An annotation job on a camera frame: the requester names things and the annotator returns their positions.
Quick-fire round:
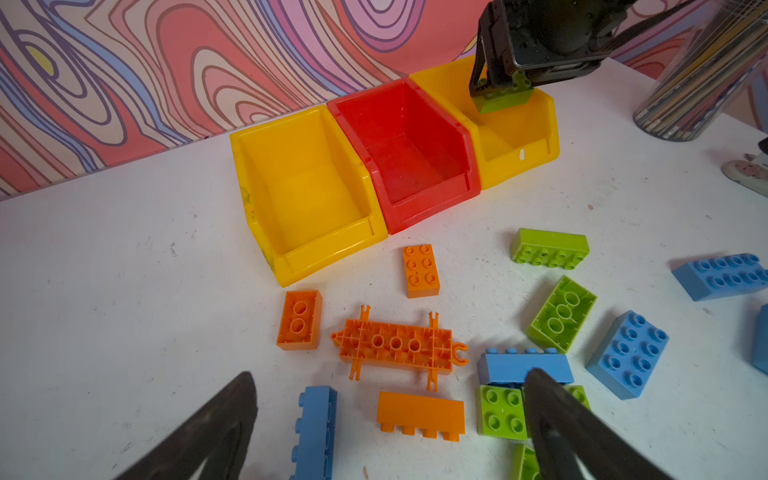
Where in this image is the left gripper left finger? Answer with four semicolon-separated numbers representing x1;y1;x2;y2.
119;371;258;479

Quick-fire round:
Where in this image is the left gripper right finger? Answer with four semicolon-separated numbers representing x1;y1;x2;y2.
523;368;669;479

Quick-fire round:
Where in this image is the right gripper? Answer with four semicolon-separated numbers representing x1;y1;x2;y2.
469;0;633;96

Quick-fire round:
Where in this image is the green lego brick pair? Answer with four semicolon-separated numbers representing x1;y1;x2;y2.
477;383;592;442

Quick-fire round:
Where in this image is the blue lego brick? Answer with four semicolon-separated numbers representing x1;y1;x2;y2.
291;386;337;479
477;348;574;388
751;304;768;374
586;310;669;400
672;253;767;301

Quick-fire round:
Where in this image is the green lego brick top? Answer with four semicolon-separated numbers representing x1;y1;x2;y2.
510;228;590;270

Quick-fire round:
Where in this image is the green lego brick bottom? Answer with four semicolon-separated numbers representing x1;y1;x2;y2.
510;444;542;480

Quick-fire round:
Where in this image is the blue lego brick standing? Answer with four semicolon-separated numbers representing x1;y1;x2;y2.
291;386;337;479

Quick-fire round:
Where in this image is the right yellow plastic bin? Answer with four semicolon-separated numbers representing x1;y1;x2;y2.
410;56;560;190

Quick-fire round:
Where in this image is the yellow plastic bin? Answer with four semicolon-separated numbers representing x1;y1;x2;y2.
230;105;388;287
410;56;560;190

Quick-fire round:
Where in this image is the orange lego brick upside down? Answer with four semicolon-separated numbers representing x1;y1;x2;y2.
276;290;323;351

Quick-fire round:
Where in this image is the orange lego brick on side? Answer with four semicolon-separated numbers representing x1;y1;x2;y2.
377;391;466;442

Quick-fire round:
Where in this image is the orange lego chassis plate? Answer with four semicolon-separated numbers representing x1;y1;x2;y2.
330;305;469;392

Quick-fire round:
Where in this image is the red plastic bin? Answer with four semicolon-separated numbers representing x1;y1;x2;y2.
328;78;481;234

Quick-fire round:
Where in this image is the orange lego brick studs up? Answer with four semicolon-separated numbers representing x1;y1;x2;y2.
402;244;440;299

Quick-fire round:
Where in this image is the stapler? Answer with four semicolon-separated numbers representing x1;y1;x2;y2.
721;138;768;197

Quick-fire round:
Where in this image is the left yellow plastic bin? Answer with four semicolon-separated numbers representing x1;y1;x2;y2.
230;105;388;287

